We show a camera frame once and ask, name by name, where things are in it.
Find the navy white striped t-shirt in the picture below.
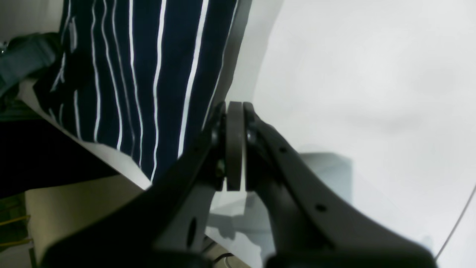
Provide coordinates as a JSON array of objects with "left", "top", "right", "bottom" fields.
[{"left": 34, "top": 0, "right": 238, "bottom": 182}]

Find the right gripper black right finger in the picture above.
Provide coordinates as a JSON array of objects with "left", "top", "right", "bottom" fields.
[{"left": 239, "top": 102, "right": 437, "bottom": 268}]

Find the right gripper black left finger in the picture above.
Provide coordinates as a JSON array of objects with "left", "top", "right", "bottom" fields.
[{"left": 40, "top": 102, "right": 226, "bottom": 268}]

